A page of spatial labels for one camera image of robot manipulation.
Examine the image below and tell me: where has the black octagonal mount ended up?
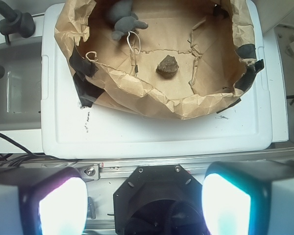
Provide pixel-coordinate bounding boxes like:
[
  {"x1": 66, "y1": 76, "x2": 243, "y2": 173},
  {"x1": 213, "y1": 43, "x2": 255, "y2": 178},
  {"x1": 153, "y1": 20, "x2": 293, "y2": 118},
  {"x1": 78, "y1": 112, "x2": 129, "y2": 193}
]
[{"x1": 113, "y1": 164, "x2": 209, "y2": 235}]

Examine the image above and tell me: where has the white string loop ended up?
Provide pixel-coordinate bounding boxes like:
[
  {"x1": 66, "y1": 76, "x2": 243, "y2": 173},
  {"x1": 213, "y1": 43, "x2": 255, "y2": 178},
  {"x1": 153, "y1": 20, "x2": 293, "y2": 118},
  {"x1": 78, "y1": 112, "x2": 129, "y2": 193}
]
[{"x1": 126, "y1": 31, "x2": 141, "y2": 55}]

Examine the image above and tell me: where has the gray plush animal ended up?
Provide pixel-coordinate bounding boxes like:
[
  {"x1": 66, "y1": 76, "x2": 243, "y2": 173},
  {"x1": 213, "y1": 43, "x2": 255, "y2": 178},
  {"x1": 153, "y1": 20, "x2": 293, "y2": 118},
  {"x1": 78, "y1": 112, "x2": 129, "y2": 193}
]
[{"x1": 106, "y1": 0, "x2": 148, "y2": 41}]

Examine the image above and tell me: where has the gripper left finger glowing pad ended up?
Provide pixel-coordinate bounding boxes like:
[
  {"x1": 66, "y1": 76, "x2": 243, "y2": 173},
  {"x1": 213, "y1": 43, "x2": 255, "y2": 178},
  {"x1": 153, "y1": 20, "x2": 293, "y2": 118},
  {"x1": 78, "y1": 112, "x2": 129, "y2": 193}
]
[{"x1": 0, "y1": 167, "x2": 88, "y2": 235}]

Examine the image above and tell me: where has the brown rock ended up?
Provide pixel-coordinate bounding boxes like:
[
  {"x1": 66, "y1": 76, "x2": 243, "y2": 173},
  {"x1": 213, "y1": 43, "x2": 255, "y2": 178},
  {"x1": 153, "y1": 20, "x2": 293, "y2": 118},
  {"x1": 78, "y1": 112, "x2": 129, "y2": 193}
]
[{"x1": 156, "y1": 55, "x2": 179, "y2": 79}]

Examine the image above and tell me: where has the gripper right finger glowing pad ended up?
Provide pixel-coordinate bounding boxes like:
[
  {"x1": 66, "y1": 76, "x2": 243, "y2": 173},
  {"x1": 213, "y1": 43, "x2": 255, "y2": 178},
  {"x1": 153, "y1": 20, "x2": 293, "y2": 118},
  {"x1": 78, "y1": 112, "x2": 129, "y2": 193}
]
[{"x1": 201, "y1": 161, "x2": 294, "y2": 235}]

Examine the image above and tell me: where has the white plastic bin lid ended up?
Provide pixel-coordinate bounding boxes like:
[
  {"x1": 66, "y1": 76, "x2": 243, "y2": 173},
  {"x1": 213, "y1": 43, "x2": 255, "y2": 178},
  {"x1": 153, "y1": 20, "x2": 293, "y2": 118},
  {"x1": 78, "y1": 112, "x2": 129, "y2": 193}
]
[{"x1": 41, "y1": 3, "x2": 272, "y2": 159}]

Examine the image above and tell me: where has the black faucet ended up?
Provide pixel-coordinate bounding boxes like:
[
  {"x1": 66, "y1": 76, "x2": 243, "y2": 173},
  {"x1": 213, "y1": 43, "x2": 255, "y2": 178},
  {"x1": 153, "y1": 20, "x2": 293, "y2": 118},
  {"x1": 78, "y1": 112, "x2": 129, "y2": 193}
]
[{"x1": 0, "y1": 0, "x2": 36, "y2": 45}]

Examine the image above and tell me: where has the black cable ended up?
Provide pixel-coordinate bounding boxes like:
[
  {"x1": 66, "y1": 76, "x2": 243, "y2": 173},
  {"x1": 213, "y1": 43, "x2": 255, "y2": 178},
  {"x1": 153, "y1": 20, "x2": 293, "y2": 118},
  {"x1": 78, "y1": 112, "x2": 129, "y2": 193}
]
[{"x1": 0, "y1": 130, "x2": 76, "y2": 169}]

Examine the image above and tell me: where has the brown paper bag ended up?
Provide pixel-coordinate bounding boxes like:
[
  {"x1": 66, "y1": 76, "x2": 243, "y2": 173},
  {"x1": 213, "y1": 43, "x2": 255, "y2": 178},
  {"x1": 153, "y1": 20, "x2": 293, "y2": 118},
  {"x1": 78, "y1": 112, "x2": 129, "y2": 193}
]
[{"x1": 54, "y1": 0, "x2": 264, "y2": 120}]

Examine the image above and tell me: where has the gray sink basin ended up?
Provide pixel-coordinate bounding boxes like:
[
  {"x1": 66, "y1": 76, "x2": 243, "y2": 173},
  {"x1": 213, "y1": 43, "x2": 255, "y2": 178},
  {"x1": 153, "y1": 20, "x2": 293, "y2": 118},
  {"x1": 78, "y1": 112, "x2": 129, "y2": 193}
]
[{"x1": 0, "y1": 37, "x2": 42, "y2": 131}]

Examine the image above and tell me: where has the aluminium extrusion rail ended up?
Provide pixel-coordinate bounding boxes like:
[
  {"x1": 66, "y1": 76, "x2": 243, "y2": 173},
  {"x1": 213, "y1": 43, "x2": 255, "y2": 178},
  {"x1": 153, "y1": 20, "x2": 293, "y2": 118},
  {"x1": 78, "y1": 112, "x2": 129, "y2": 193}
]
[{"x1": 0, "y1": 146, "x2": 294, "y2": 182}]

